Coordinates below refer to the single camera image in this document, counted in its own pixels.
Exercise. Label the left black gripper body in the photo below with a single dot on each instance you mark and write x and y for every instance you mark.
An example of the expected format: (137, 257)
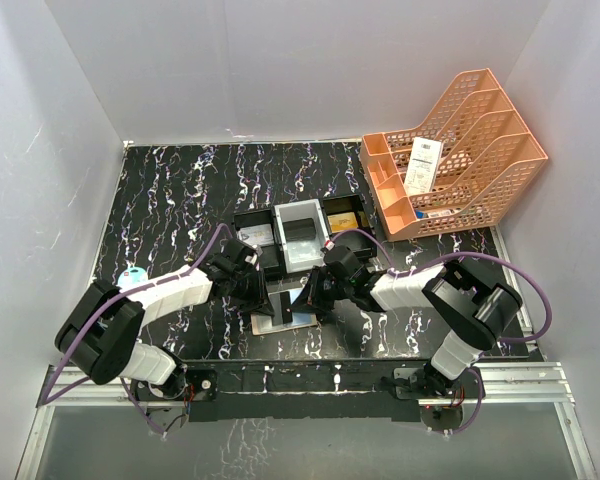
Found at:
(252, 292)

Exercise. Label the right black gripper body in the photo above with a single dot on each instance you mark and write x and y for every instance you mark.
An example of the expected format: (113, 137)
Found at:
(316, 288)

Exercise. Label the black card with red dot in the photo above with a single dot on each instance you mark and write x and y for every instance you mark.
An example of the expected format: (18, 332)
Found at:
(286, 304)

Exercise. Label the beige leather card holder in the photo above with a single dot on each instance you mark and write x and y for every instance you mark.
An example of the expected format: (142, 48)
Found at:
(265, 325)

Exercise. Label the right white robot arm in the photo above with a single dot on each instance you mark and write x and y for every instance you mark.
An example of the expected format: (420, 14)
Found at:
(472, 302)

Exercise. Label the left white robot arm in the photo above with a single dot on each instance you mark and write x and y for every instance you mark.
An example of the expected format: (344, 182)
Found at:
(101, 335)

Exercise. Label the silver card in left tray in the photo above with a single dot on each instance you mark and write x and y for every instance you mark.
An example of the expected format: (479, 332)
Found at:
(257, 235)

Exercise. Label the gold card in right tray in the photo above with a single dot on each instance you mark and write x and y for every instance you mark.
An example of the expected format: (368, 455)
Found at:
(347, 221)

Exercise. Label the black card in white tray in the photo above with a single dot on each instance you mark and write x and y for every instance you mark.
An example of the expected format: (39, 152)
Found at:
(300, 230)

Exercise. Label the left black tray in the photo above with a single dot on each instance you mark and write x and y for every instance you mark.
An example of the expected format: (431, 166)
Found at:
(271, 259)

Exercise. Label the black tray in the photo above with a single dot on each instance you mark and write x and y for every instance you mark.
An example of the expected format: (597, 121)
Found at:
(271, 259)
(364, 248)

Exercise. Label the right black tray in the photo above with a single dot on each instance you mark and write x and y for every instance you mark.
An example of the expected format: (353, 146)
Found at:
(364, 248)

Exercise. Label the white middle tray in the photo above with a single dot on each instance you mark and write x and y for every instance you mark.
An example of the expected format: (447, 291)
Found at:
(302, 256)

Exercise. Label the black front base bar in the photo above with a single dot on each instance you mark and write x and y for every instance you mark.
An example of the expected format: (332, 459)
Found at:
(318, 389)

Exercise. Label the blue packaged item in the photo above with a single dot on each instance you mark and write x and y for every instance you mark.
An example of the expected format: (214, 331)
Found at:
(131, 276)

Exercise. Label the white paper receipt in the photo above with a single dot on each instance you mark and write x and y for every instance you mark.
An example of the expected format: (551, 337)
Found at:
(422, 166)

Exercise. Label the orange plastic file organizer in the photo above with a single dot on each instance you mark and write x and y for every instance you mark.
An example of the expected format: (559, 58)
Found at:
(489, 157)

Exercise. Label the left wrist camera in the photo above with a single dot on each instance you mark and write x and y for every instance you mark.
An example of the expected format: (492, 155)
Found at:
(249, 254)

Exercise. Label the aluminium frame rail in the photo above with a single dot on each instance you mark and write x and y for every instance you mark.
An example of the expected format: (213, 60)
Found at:
(504, 383)

